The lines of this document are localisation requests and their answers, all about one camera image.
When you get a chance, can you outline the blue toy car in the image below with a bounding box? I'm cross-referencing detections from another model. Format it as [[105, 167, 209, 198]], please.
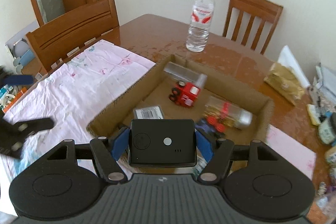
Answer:
[[195, 116, 226, 139]]

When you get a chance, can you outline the black square device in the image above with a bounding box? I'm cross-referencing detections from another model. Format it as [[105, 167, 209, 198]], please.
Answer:
[[128, 119, 197, 168]]

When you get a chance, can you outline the clear barcode box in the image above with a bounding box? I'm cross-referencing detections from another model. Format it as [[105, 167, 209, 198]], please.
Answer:
[[133, 106, 164, 119]]

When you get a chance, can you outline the red toy fire truck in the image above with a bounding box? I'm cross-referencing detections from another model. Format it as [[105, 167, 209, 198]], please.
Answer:
[[169, 81, 201, 108]]

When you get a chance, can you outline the gold glitter jar silver lid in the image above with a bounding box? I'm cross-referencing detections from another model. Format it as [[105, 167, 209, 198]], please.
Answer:
[[204, 96, 253, 132]]

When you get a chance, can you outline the wooden chair left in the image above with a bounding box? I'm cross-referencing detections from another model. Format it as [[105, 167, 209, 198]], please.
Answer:
[[26, 0, 119, 71]]

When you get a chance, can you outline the wooden chair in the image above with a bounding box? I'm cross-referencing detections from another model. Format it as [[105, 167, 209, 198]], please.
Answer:
[[222, 0, 284, 55], [26, 0, 119, 71]]

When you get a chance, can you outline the pink floral tablecloth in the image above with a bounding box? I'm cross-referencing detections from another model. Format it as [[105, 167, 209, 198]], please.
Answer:
[[0, 39, 317, 183]]

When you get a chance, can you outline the cardboard box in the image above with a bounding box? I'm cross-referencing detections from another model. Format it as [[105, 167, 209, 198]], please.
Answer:
[[87, 55, 274, 145]]

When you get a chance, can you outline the gold tissue pack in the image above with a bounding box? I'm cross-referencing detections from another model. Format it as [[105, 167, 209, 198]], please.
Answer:
[[264, 63, 305, 106]]

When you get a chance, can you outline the dark lid glass jar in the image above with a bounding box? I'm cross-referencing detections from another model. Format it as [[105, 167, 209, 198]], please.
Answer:
[[318, 113, 336, 144]]

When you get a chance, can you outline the clear water bottle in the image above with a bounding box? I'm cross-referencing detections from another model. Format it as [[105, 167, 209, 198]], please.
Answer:
[[186, 0, 215, 53]]

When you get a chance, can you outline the wooden chair far middle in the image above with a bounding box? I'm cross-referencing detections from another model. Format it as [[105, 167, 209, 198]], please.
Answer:
[[222, 0, 284, 55]]

